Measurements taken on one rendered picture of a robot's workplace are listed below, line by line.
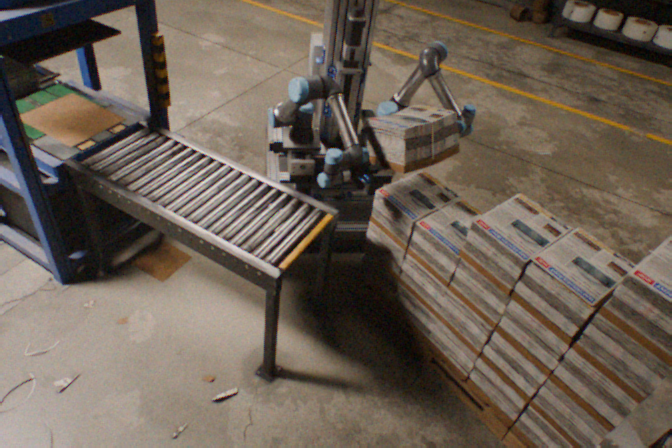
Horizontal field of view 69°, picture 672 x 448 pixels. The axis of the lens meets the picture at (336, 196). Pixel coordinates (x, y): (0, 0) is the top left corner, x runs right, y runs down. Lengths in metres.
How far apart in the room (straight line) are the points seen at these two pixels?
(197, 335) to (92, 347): 0.54
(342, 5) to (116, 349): 2.19
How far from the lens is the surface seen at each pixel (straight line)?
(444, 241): 2.43
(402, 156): 2.37
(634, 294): 2.00
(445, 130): 2.52
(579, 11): 8.18
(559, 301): 2.17
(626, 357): 2.15
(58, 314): 3.24
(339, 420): 2.73
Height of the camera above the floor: 2.44
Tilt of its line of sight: 39 degrees down
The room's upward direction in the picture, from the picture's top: 9 degrees clockwise
